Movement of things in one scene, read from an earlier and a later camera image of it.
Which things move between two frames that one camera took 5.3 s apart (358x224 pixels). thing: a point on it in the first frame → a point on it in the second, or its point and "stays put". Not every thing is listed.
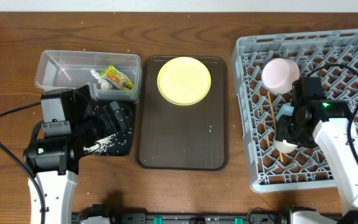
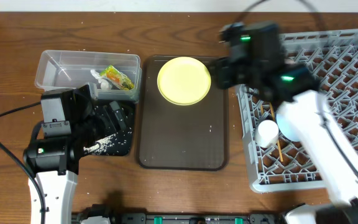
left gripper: [119, 115] stays put
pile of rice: [101, 146] stays put
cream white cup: [284, 147] → [266, 134]
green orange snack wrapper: [119, 79] stays put
